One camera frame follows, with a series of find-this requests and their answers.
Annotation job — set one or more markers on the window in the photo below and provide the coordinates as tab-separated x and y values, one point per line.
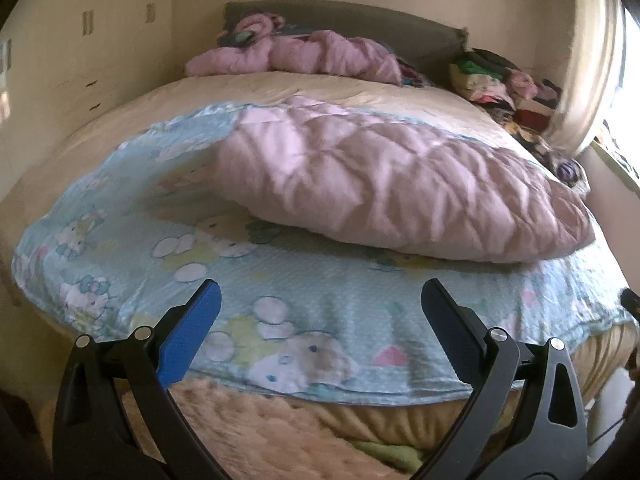
630	85

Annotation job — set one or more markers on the pile of folded clothes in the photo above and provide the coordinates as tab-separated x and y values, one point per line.
480	80

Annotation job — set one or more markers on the grey headboard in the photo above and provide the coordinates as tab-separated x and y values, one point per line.
375	22

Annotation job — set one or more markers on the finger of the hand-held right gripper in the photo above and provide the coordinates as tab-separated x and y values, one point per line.
632	302

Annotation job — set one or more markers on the crumpled pink quilted garment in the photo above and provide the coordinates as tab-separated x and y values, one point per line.
325	55

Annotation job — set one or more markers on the blue cartoon printed blanket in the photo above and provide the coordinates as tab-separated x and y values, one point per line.
300	280

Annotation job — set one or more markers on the beige fluffy blanket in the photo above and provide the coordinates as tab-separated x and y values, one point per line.
275	425

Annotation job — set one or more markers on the colourful striped cloth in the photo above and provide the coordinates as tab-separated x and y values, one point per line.
415	72

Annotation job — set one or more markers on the cream curtain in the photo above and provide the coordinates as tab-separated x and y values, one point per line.
590	60

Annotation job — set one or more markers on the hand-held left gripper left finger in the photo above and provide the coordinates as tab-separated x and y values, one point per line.
190	335

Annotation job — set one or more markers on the plastic bag of clothes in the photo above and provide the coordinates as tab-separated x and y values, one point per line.
567	170

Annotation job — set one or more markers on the pink quilted jacket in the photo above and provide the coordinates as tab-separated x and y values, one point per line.
400	185

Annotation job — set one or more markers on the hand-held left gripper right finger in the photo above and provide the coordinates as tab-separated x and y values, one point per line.
450	332

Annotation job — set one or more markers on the bed with beige sheet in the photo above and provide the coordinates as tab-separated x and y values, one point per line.
200	90

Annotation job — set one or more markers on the cream wardrobe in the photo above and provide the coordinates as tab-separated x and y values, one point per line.
75	85

